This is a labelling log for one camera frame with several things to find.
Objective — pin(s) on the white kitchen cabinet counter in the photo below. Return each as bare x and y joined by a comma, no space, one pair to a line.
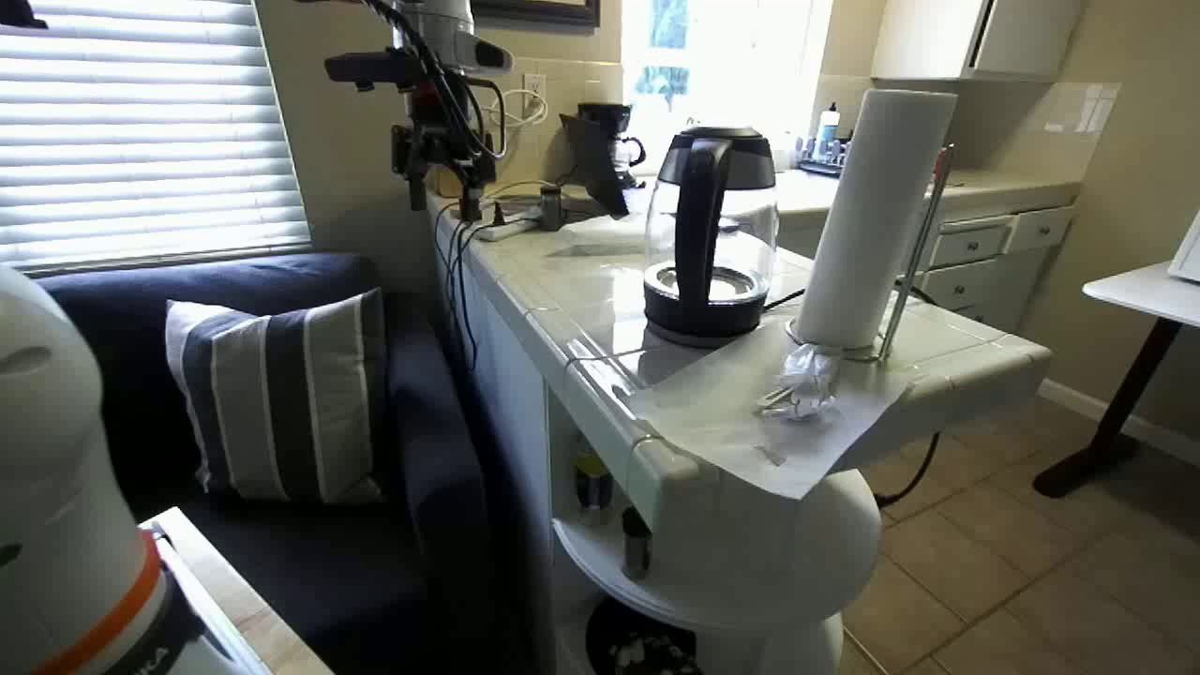
999,238

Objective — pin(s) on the small dark shelf item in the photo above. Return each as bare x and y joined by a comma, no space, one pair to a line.
637,544

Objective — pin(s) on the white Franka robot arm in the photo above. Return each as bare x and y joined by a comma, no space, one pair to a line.
49,474

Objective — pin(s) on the white table black legs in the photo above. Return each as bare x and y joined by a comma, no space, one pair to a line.
1147,294

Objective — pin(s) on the bright kitchen window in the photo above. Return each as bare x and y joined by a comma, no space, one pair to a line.
738,63

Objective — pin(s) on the crumpled clear plastic wrap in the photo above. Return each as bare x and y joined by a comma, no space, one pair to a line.
799,382

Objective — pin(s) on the white cloth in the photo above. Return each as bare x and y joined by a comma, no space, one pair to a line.
738,433

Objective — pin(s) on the blue liquid soap bottle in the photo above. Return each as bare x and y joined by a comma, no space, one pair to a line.
827,135

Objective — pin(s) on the navy blue sofa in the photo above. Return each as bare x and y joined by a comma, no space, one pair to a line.
378,577

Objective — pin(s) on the glass electric kettle black lid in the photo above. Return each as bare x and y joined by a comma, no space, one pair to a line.
710,238

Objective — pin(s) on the small yellow black bottle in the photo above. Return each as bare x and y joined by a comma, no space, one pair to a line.
590,483

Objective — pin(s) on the black stereo camera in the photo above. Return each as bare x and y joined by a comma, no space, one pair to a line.
418,63

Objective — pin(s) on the white paper towel roll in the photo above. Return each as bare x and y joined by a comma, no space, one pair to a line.
875,213

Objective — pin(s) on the grey white striped pillow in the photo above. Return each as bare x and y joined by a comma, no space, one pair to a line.
275,398

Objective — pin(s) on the white window blinds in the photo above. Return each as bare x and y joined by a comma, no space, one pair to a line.
150,127

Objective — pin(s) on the white upper wall cabinet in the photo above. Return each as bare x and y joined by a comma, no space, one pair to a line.
989,39

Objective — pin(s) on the black coffee maker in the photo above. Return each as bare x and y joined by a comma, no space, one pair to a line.
598,150

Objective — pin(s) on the metal paper towel holder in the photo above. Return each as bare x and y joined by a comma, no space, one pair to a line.
922,250

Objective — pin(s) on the dark framed wall picture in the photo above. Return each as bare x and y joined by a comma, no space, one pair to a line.
539,9

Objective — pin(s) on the black camera tripod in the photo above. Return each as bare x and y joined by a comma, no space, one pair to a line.
445,143

